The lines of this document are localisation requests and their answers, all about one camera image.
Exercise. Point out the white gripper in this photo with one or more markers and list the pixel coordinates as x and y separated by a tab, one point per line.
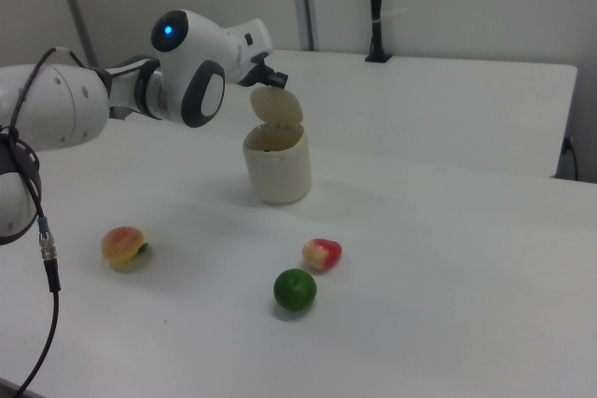
249	44

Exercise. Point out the cream garbage bin with lid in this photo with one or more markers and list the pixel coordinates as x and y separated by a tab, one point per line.
280	169

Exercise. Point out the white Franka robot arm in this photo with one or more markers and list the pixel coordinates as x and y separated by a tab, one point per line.
186	72

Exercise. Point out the white folding table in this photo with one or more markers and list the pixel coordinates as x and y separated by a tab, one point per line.
420	104

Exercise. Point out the bitten red apple toy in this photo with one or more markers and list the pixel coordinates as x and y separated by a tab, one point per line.
323	253

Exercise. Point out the green round fruit toy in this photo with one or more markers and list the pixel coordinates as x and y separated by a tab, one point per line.
295	289

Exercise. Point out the peach fruit toy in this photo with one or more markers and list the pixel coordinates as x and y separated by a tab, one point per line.
121	244

